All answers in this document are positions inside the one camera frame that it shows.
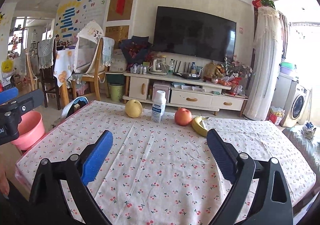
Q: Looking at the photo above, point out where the person's left hand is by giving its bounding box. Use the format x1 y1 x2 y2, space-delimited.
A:
0 165 10 196

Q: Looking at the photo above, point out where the pink plastic bucket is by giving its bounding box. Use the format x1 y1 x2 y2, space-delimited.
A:
11 111 46 151

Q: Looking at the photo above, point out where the yellow banana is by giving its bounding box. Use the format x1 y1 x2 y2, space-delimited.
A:
191 116 208 137

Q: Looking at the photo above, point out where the dark wooden chair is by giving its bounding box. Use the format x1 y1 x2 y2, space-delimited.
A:
37 37 61 110

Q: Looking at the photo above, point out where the blue white stool cushion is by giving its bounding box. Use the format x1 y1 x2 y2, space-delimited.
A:
61 96 89 119

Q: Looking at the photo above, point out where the yellow pear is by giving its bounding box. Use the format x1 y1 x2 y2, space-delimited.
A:
125 100 143 118

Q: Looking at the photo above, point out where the red apple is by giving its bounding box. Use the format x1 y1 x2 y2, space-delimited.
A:
175 108 193 126

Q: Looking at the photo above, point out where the green waste bin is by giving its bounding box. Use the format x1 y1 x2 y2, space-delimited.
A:
109 84 124 102

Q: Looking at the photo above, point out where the cherry print tablecloth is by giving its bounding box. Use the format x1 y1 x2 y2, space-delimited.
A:
16 101 316 224

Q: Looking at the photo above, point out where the dining table with orange cloth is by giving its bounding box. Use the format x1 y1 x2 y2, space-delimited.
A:
54 49 75 108

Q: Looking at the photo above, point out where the white milk bottle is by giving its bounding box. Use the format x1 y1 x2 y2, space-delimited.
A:
151 90 167 123

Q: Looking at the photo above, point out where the white tv cabinet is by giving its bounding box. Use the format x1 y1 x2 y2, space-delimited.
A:
123 72 247 115

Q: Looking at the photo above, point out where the white lace curtain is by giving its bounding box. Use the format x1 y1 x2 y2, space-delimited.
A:
244 6 283 121

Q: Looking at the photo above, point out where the washing machine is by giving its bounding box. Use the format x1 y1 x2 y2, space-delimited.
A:
280 81 310 127

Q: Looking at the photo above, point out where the pink storage box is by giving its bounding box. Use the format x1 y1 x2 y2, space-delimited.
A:
152 81 171 102

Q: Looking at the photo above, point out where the white electric kettle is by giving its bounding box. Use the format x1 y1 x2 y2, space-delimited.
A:
148 57 168 75

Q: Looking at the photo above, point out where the dark wrapped flower bouquet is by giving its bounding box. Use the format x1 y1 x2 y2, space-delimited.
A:
119 36 152 64

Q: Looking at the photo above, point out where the black flat television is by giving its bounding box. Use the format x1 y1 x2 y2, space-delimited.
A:
153 6 236 62

